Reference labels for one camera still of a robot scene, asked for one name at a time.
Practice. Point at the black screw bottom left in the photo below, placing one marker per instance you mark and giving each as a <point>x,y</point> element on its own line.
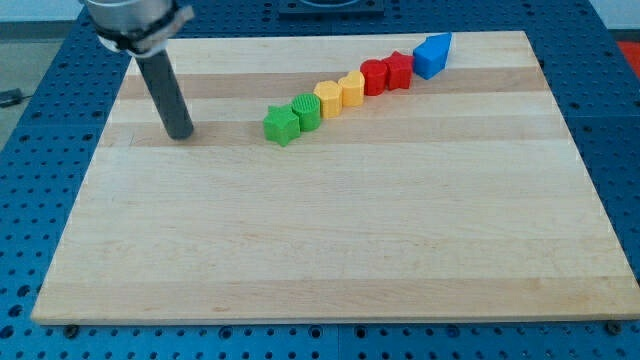
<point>71,331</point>

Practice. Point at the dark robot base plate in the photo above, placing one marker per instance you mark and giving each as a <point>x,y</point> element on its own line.
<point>301,8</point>

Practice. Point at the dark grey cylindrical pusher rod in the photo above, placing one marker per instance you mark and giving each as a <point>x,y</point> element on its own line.
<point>162,84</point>

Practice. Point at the blue pentagon block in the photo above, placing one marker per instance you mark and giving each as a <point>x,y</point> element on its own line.
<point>430,57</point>

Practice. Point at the yellow hexagon block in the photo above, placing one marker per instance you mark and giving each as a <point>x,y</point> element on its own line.
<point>330,96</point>

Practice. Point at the green cylinder block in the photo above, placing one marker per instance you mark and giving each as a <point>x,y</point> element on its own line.
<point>307,107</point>

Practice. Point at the black power adapter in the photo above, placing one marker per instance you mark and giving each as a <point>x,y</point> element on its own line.
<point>10,97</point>

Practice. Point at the black screw bottom right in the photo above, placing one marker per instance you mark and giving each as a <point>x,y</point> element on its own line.
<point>614,328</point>

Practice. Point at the black screw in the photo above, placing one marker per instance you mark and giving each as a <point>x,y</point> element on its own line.
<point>614,328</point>
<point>71,331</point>

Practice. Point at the light wooden board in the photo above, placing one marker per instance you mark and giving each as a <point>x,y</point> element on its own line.
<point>460,199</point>

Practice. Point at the yellow heart block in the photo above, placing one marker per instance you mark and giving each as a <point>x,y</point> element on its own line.
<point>352,88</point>

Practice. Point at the green star block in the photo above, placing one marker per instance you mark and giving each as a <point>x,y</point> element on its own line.
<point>281,125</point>

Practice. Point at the red star block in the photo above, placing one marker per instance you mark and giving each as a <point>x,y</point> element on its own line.
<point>400,70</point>

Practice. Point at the red cylinder block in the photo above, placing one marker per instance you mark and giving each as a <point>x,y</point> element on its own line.
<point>375,73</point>

